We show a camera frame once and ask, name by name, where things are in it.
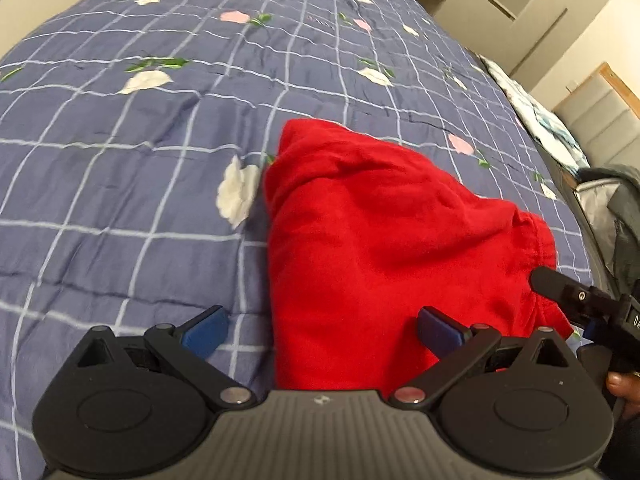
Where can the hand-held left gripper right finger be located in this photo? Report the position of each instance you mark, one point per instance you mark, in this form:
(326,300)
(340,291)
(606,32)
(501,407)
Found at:
(439,332)

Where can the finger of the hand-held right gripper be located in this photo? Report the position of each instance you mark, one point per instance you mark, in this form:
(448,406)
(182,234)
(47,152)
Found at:
(570,292)
(591,334)

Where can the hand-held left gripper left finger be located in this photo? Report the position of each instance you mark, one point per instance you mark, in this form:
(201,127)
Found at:
(206,332)

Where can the red pants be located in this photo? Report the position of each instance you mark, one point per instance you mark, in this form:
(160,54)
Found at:
(380,240)

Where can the person's right hand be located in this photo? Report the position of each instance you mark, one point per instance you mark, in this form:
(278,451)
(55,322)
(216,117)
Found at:
(625,390)

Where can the grey bag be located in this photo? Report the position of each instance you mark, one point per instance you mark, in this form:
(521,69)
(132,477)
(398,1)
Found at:
(612,220)

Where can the white floral pillow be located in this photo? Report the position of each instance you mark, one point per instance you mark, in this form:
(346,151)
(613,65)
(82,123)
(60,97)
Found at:
(542,115)

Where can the blue checked floral blanket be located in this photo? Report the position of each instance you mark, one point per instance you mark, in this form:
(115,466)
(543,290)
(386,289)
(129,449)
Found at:
(140,160)

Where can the wooden framed panel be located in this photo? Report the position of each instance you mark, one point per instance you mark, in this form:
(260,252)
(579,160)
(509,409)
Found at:
(600,110)

